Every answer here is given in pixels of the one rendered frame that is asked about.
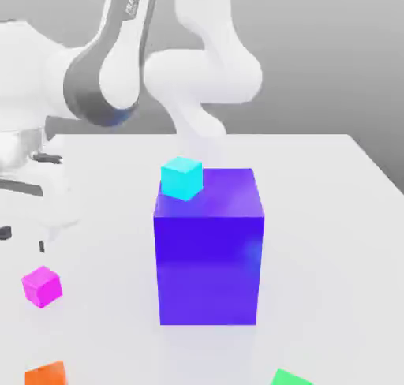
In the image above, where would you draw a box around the large purple box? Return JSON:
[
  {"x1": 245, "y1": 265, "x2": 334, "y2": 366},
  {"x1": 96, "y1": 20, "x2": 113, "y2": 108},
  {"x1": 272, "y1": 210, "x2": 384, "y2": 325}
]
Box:
[{"x1": 153, "y1": 167, "x2": 266, "y2": 327}]

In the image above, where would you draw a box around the small green cube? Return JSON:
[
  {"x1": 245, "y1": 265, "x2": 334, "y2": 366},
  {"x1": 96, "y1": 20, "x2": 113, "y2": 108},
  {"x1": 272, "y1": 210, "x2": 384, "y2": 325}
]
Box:
[{"x1": 271, "y1": 368, "x2": 316, "y2": 385}]

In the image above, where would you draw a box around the small cyan cube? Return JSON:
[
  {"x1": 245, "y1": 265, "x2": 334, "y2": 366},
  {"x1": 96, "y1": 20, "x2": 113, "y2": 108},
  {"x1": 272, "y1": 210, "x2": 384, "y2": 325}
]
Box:
[{"x1": 160, "y1": 156, "x2": 204, "y2": 203}]

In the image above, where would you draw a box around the small orange cube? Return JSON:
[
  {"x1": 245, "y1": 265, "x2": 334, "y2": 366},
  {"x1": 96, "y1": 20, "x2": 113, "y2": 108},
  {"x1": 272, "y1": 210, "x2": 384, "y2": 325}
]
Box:
[{"x1": 24, "y1": 361, "x2": 68, "y2": 385}]

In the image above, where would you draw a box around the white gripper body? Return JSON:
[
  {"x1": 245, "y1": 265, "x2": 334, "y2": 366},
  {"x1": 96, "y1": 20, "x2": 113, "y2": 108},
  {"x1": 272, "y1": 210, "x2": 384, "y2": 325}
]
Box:
[{"x1": 0, "y1": 169, "x2": 80, "y2": 234}]

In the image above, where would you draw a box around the small magenta cube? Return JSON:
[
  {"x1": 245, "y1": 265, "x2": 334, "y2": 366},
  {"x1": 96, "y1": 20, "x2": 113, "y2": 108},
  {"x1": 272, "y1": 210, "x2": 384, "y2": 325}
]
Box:
[{"x1": 21, "y1": 265, "x2": 64, "y2": 309}]

